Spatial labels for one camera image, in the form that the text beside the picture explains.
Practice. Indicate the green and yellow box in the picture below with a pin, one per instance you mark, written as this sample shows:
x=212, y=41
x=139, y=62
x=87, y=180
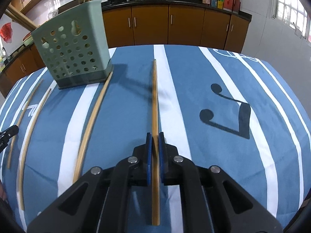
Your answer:
x=220, y=4

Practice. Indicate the blue and yellow box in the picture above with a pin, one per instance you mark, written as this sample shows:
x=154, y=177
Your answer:
x=214, y=3

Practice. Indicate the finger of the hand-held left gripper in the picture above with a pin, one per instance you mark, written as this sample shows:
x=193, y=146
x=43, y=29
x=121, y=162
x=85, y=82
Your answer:
x=8, y=133

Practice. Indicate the green basin with red lid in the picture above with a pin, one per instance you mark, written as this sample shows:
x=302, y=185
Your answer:
x=28, y=41

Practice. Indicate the wooden lower cabinets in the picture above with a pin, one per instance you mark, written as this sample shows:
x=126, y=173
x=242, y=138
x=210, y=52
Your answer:
x=187, y=26

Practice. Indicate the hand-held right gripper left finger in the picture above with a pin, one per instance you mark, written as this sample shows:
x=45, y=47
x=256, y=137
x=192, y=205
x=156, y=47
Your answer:
x=114, y=194

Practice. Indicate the red hanging plastic bag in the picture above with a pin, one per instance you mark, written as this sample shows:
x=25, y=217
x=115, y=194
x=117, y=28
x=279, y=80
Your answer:
x=6, y=32

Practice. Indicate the green perforated utensil holder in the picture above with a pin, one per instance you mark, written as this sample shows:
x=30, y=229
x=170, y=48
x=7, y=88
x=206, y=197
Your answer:
x=73, y=53

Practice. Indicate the metal cup on windowsill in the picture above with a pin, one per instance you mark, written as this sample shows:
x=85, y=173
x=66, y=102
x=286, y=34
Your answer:
x=299, y=31

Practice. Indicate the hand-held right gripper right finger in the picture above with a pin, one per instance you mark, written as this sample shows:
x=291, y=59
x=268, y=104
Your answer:
x=192, y=194

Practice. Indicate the clear plastic bag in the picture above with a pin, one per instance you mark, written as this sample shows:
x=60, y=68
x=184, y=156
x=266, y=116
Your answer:
x=52, y=15

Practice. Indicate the metal faucet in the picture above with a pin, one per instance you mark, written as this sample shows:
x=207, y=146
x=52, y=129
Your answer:
x=4, y=53

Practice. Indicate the red thermos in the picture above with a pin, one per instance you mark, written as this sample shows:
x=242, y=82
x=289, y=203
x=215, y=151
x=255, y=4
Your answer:
x=236, y=3
x=228, y=1

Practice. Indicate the large barred window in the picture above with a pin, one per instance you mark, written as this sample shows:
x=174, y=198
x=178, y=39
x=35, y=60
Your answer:
x=291, y=2

